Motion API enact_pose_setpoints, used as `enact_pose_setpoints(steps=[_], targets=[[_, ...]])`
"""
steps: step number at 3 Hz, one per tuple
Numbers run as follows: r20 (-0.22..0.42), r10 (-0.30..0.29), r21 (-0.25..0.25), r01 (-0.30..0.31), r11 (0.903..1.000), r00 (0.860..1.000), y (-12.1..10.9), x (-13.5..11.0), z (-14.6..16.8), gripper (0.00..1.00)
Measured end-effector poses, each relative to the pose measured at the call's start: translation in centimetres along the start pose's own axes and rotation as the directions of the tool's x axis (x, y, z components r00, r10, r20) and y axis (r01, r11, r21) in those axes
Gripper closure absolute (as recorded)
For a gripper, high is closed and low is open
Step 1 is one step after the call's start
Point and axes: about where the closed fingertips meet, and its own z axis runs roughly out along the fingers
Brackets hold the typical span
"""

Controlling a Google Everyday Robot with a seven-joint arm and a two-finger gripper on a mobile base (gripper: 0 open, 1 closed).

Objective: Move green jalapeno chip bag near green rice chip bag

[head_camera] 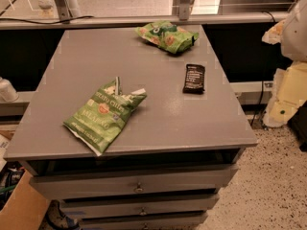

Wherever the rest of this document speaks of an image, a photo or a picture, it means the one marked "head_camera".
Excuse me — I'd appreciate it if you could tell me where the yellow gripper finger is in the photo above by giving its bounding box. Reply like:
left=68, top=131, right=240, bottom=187
left=263, top=61, right=307, bottom=127
left=262, top=20, right=285, bottom=45

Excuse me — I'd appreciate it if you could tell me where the green jalapeno chip bag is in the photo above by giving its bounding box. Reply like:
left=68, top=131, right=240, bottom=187
left=63, top=77, right=147, bottom=156

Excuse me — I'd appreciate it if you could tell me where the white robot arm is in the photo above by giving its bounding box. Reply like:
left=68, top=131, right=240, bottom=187
left=262, top=0, right=307, bottom=127

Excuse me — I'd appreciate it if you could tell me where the green rice chip bag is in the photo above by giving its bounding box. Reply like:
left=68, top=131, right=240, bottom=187
left=135, top=21, right=199, bottom=54

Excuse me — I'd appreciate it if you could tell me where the black snack bar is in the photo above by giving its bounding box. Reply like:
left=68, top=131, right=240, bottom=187
left=182, top=64, right=205, bottom=94

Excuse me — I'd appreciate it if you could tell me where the top grey drawer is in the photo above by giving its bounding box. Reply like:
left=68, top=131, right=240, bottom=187
left=30, top=165, right=238, bottom=199

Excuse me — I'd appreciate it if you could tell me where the grey drawer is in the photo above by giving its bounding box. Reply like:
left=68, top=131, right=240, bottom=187
left=30, top=165, right=238, bottom=199
left=60, top=194, right=219, bottom=219
left=80, top=211, right=207, bottom=230

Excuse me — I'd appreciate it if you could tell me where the grey drawer cabinet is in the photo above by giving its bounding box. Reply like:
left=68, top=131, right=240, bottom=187
left=5, top=28, right=256, bottom=230

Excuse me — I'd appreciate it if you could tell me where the bottom grey drawer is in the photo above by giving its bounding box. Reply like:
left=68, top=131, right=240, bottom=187
left=80, top=211, right=207, bottom=230

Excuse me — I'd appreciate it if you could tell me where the middle grey drawer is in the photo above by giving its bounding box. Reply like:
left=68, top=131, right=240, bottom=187
left=60, top=194, right=219, bottom=219

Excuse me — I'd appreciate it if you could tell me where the white cylinder object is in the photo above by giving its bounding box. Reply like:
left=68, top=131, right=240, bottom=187
left=0, top=77, right=18, bottom=102

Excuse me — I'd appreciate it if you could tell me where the cardboard box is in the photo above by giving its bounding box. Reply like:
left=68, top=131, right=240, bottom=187
left=0, top=172, right=50, bottom=230

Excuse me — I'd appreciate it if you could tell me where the black hanging cable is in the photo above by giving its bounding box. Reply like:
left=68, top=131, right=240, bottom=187
left=249, top=11, right=276, bottom=127

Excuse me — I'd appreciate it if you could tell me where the black cable on ledge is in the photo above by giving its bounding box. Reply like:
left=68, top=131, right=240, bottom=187
left=0, top=14, right=94, bottom=25

